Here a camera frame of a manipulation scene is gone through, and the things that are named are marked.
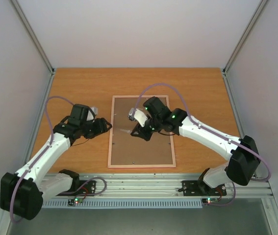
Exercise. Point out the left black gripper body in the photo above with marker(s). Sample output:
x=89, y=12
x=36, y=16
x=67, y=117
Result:
x=83, y=124

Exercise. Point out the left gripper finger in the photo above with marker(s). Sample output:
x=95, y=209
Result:
x=102, y=123
x=92, y=133

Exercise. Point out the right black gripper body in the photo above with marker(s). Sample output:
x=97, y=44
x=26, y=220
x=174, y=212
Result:
x=145, y=129

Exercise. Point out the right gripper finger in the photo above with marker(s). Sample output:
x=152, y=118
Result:
x=146, y=132
x=138, y=131

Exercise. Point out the pink picture frame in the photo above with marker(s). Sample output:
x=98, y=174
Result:
x=126, y=151

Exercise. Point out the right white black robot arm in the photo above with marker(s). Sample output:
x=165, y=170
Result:
x=240, y=154

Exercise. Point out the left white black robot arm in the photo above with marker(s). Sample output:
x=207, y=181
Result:
x=23, y=193

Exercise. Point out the left small circuit board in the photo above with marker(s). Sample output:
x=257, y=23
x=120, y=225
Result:
x=76, y=201

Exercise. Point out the small circuit board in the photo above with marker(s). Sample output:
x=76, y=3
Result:
x=76, y=201
x=210, y=200

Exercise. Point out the right small circuit board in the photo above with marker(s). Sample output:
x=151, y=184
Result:
x=210, y=200

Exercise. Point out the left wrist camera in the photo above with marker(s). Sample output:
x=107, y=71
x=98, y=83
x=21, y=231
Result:
x=92, y=113

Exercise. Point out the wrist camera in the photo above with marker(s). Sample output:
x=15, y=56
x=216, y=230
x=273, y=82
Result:
x=92, y=113
x=138, y=115

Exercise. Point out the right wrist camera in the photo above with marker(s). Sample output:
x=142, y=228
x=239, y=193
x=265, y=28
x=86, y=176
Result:
x=138, y=115

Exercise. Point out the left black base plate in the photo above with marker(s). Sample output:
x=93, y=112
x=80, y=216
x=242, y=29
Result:
x=87, y=187

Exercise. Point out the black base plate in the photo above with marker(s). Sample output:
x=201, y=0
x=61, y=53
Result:
x=194, y=188
x=87, y=187

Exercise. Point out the aluminium rail base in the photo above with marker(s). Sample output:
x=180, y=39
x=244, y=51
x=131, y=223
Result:
x=166, y=185

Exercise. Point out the left aluminium corner post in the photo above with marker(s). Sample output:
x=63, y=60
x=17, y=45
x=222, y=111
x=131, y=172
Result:
x=25, y=22

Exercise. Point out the aluminium corner post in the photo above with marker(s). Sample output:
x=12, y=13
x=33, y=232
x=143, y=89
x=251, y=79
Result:
x=245, y=35
x=25, y=22

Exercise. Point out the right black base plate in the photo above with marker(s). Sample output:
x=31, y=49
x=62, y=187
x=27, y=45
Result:
x=194, y=188

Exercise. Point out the grey slotted cable duct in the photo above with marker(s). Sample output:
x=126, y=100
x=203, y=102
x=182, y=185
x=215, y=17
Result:
x=153, y=203

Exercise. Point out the right aluminium corner post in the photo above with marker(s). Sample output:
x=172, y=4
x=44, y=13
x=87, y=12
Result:
x=245, y=35

